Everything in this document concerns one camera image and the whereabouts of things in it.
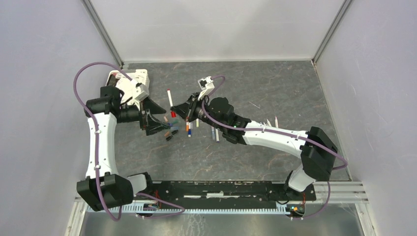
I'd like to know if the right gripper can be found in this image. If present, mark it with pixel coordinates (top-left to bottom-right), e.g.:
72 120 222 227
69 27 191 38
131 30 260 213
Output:
171 92 224 132

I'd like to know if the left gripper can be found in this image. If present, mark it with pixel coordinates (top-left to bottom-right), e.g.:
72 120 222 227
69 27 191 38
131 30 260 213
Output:
116 96 170 136

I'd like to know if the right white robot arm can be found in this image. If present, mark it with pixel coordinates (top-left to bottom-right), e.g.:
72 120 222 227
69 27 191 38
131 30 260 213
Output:
170 93 338 201

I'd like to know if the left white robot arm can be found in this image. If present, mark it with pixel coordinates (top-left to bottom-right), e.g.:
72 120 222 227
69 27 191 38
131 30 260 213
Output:
76 86 169 211

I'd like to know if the white plastic basket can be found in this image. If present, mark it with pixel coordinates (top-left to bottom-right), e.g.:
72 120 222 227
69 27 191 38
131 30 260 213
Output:
107 69 150 108

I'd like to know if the white cloth in basket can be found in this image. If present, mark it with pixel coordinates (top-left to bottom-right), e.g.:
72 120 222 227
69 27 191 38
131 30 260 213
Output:
116 73 147 105

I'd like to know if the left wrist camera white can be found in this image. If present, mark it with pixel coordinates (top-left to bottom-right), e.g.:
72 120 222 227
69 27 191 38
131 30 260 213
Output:
119 76 150 107

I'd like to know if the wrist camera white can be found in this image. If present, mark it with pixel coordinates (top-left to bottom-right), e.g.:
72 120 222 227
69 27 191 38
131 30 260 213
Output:
198 76 215 100
119 76 150 107

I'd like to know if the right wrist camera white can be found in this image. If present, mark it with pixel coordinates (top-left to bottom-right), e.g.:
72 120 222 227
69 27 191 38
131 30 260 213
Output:
198 76 215 100

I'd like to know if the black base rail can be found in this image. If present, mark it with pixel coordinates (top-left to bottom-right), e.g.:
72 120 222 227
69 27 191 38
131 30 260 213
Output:
145 181 317 210

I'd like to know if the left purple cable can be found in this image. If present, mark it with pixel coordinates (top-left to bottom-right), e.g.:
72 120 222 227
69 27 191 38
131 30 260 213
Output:
73 61 186 222

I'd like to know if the white cable duct strip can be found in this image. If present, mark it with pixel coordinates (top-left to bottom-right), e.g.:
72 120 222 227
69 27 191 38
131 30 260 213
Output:
86 201 292 215

